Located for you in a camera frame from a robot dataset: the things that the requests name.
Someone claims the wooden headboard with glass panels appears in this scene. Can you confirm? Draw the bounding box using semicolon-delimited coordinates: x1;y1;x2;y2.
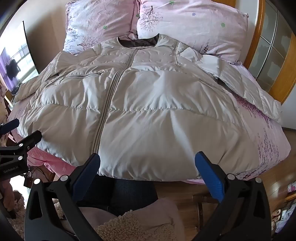
208;0;296;103

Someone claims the person's dark jeans leg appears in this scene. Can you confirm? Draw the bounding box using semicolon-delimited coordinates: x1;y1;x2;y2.
83;178;159;211

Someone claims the black cable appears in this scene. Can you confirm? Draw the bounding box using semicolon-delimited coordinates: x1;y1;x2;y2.
23;166;55;187

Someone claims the pink star blanket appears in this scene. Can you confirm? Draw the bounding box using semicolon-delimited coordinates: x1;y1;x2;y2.
27;147;78;180

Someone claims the pink floral pillow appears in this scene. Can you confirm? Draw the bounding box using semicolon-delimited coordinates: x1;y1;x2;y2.
136;0;249;63
63;0;139;55

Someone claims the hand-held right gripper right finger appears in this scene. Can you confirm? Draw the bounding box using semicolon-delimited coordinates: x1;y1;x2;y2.
195;151;271;241

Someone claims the black flat screen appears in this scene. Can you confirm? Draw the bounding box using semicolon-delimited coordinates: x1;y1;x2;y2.
0;21;40;95

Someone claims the pink floral bed cover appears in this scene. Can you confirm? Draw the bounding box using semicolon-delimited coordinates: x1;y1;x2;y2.
7;61;292;186

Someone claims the pile of printed bags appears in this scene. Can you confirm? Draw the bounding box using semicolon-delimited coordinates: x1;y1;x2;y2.
270;181;296;233

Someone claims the pink fleece-lined garment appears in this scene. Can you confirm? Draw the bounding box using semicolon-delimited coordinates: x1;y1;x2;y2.
53;197;185;241

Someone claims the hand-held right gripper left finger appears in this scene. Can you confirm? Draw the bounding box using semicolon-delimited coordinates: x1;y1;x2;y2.
24;153;101;241

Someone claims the light grey puffer jacket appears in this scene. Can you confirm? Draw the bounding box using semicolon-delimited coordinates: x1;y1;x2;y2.
13;33;282;182

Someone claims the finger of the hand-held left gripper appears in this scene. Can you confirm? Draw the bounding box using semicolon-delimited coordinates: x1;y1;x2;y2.
0;119;20;136
0;130;43;163

